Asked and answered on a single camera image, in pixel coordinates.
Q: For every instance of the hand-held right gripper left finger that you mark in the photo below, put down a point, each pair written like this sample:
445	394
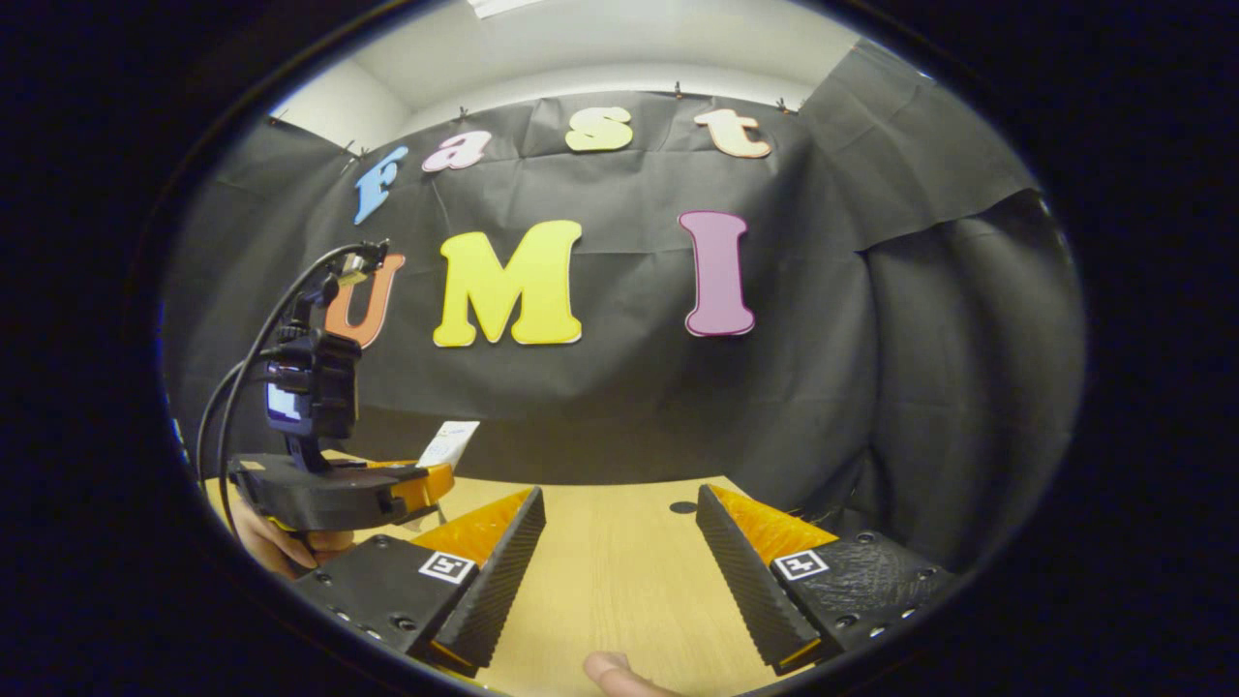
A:
498	581

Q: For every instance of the white toothpaste tube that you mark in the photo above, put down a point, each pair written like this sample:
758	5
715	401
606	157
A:
447	443

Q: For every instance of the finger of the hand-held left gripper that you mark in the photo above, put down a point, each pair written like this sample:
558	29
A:
431	487

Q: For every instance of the ceiling light panel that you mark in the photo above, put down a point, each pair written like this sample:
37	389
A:
503	5

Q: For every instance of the black backdrop cloth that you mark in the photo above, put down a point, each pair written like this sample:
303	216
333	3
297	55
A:
629	407

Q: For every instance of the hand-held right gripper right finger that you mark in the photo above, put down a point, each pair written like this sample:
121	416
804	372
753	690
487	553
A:
745	581

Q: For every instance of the wooden desktop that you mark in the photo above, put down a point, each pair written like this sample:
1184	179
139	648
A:
619	581

